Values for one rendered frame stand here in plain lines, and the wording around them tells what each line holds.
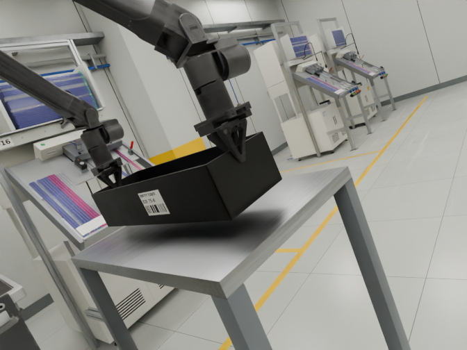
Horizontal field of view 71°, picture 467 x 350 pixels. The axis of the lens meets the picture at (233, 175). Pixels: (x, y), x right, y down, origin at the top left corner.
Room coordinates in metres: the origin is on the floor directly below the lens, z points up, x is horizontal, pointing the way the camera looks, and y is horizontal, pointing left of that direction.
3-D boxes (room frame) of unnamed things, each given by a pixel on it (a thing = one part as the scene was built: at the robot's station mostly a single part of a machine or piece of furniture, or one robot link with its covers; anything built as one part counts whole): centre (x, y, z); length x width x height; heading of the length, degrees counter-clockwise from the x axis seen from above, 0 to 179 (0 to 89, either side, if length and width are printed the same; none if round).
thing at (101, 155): (1.03, 0.36, 1.04); 0.10 x 0.07 x 0.07; 42
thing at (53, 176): (2.11, 0.89, 0.65); 1.01 x 0.73 x 1.29; 47
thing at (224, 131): (0.62, -0.02, 0.97); 0.07 x 0.07 x 0.09; 42
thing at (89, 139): (1.04, 0.35, 1.10); 0.07 x 0.06 x 0.07; 141
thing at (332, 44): (5.86, -2.41, 0.95); 1.36 x 0.82 x 1.90; 47
